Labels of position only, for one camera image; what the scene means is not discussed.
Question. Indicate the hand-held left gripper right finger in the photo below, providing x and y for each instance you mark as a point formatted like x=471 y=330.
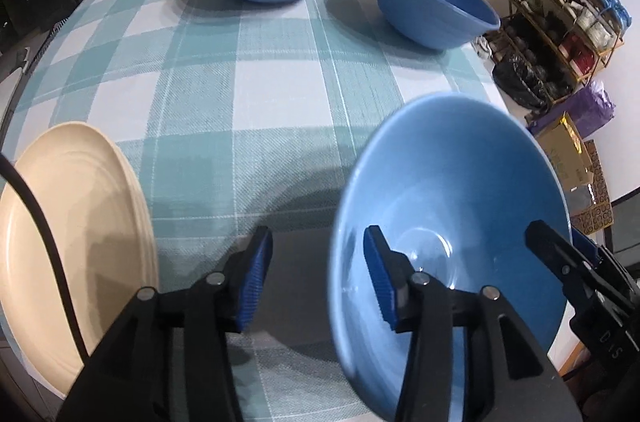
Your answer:
x=381 y=282

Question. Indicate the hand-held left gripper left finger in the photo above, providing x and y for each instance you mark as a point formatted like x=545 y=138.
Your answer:
x=255 y=277

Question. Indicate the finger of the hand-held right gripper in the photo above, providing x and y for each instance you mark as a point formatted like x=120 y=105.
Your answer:
x=587 y=247
x=555 y=257

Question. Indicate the patterned box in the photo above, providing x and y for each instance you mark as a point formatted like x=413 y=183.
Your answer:
x=595 y=202

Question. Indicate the cardboard box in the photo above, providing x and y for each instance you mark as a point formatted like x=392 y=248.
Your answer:
x=562 y=157

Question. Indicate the purple bag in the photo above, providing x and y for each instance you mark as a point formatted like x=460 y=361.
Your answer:
x=590 y=107

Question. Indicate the teal checked tablecloth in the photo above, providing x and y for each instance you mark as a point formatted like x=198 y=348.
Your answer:
x=250 y=102

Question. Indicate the black plastic bag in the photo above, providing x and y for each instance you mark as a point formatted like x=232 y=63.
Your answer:
x=517 y=80

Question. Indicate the gold shoe rack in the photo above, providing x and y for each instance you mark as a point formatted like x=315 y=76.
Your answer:
x=604 y=61

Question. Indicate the pile of loose shoes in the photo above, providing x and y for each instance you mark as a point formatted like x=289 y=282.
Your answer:
x=484 y=48

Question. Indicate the rows of shoes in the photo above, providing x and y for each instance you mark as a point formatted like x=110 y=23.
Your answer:
x=575 y=17

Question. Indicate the black and white striped mat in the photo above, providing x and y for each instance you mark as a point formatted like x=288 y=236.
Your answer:
x=52 y=37

